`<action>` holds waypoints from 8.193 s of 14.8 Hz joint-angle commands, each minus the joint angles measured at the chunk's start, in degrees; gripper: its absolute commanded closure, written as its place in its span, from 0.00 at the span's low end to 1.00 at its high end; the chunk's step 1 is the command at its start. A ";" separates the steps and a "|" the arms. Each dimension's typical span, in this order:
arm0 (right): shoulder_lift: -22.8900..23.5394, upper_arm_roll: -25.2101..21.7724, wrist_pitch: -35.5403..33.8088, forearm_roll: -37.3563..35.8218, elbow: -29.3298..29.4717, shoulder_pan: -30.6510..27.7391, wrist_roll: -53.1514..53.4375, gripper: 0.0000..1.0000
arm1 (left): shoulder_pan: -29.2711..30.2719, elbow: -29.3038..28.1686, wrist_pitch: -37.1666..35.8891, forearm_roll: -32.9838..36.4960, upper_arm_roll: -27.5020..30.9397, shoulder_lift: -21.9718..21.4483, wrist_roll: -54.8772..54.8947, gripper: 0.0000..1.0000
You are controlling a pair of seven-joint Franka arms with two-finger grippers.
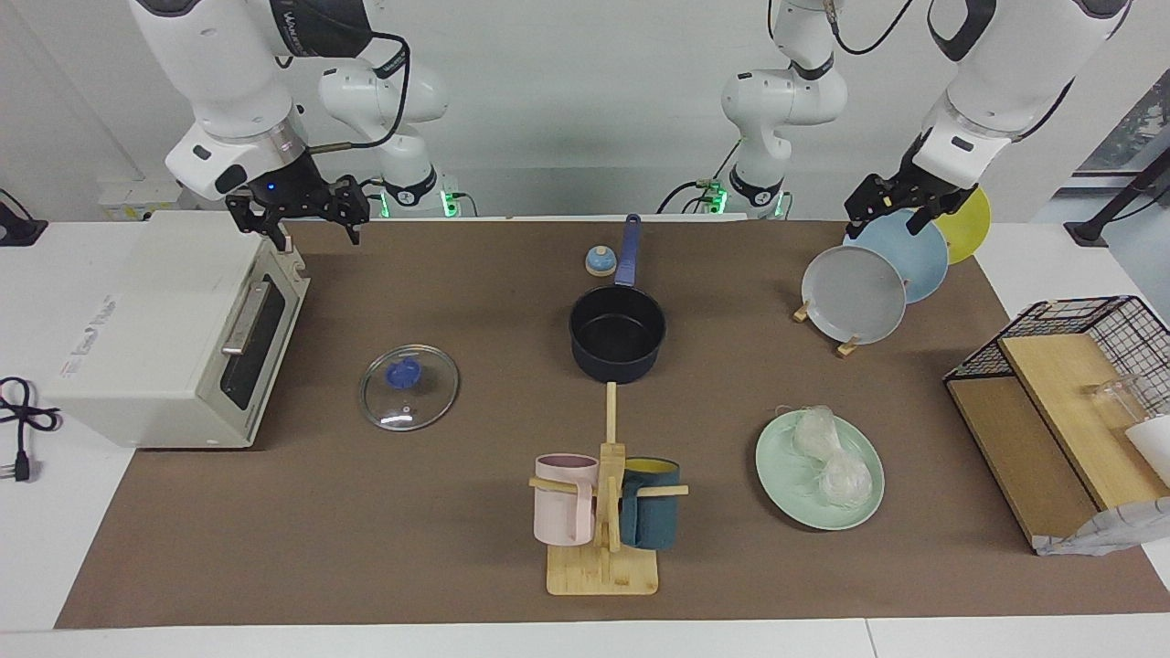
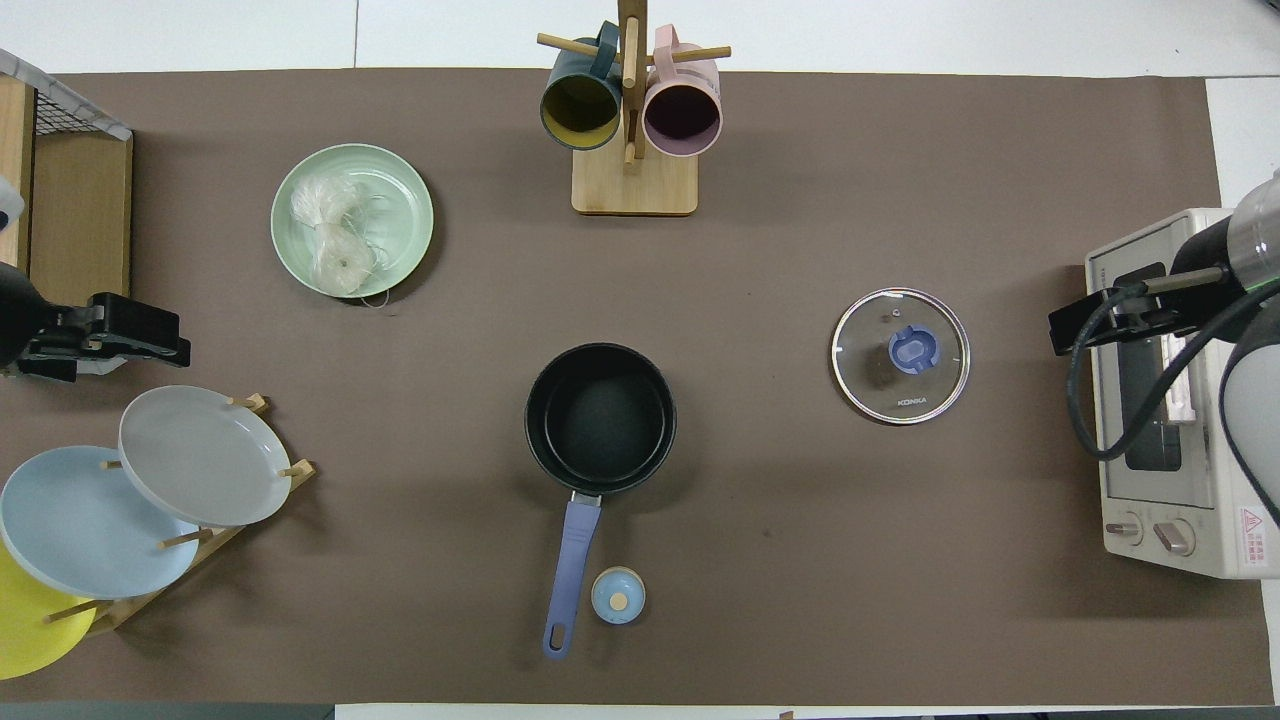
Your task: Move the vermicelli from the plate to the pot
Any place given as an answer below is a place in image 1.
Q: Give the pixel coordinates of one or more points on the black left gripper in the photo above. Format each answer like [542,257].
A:
[905,192]

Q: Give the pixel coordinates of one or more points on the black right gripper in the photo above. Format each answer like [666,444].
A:
[292,196]

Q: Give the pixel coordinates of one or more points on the glass lid with blue knob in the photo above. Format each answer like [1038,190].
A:
[409,388]

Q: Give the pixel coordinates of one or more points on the white vermicelli bundle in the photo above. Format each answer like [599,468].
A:
[845,482]
[816,431]

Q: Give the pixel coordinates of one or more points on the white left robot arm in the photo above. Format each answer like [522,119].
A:
[1015,73]

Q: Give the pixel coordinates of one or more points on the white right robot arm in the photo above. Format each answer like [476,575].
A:
[219,73]

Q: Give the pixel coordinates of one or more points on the blue plate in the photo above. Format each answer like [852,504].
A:
[909,251]

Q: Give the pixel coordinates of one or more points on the grey plate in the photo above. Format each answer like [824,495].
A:
[855,297]

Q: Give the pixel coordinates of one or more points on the yellow plate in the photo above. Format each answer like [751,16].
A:
[971,228]

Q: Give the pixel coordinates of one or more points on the wooden plate rack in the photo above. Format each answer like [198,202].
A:
[848,347]

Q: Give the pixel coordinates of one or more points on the green plate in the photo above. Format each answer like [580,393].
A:
[791,489]

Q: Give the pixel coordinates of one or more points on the beige toaster oven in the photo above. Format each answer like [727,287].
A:
[155,329]

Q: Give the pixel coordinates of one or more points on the black stand foot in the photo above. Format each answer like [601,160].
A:
[1111,206]

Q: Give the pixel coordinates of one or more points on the wooden shelf box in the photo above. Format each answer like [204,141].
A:
[1051,420]

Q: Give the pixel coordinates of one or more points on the small blue knob lid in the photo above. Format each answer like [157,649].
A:
[600,263]

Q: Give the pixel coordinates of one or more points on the clear glass cup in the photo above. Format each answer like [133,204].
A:
[1122,397]

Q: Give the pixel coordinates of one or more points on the black clamp base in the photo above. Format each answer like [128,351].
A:
[18,228]

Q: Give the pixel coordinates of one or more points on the brown table mat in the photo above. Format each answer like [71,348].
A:
[366,530]

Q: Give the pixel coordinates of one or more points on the white cup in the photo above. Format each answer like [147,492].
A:
[1154,448]

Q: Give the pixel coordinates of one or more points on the pink mug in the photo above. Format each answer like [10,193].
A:
[562,503]

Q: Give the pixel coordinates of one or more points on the teal mug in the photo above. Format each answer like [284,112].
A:
[654,512]

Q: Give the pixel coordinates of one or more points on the grey patterned cloth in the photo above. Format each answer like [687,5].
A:
[1097,535]

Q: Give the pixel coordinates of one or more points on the wooden mug tree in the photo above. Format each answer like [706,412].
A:
[603,571]

